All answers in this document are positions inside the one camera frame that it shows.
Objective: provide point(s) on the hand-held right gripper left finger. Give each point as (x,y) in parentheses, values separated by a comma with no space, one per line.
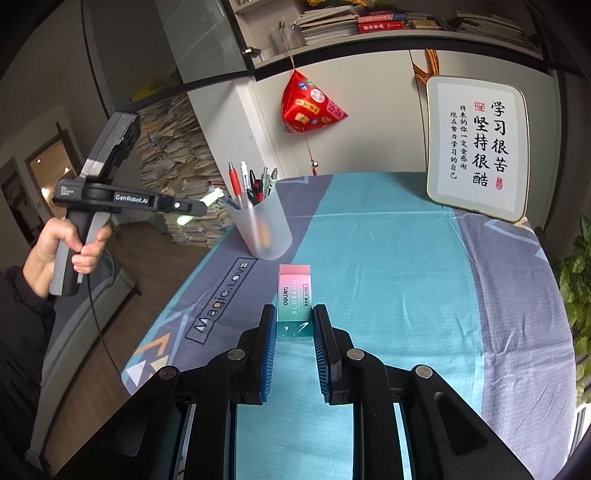
(268,350)

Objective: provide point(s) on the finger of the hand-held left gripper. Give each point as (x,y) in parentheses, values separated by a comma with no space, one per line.
(182,206)

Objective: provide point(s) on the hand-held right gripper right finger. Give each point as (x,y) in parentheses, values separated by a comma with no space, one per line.
(322,355)

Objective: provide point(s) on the pale green white pen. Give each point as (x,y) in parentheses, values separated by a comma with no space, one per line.
(211,198)

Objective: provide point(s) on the thick red pen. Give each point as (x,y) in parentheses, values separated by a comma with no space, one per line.
(235,182)

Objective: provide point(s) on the pink and green eraser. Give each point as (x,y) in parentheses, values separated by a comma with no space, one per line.
(295,295)

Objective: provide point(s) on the slim white pen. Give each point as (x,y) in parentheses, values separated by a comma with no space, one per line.
(243,168)

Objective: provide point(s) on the black pen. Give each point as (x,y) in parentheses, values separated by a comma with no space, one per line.
(256,188)

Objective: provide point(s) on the translucent plastic pen cup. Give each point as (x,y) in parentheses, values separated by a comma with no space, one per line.
(263,230)

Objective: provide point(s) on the grey green pen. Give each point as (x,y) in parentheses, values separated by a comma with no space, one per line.
(264,177)

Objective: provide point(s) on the person's left forearm black sleeve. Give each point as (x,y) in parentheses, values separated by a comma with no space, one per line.
(18,346)

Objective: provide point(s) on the person's left hand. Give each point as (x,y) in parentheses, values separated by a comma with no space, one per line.
(44,249)

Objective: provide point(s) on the pile of books and papers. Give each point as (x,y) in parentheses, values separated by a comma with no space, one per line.
(184,152)

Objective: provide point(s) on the grey bed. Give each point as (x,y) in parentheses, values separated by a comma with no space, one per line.
(74,350)

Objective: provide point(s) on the red pyramid hanging ornament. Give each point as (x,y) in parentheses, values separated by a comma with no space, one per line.
(309,106)

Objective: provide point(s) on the glass cabinet door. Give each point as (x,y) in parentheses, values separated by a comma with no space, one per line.
(203,37)

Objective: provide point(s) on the clear plastic holder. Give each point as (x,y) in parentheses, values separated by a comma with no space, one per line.
(284,41)

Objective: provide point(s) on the stack of magazines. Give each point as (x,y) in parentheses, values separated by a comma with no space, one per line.
(328,25)

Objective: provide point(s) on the white bookshelf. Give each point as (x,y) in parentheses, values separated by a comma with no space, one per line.
(369,40)

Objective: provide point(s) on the orange flower garland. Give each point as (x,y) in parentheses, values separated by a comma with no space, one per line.
(337,2)

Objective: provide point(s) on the framed calligraphy sign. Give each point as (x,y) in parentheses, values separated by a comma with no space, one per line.
(475,138)

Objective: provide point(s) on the green potted plant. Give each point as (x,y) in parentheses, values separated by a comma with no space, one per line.
(577,272)

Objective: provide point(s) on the stack of red books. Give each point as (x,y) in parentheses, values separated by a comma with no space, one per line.
(381,25)

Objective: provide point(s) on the medal with striped ribbon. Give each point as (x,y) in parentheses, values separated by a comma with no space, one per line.
(427,69)

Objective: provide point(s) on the small stack of brown books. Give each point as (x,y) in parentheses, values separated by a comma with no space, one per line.
(427,22)

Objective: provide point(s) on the wide stack of booklets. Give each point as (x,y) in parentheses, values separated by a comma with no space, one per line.
(485,27)

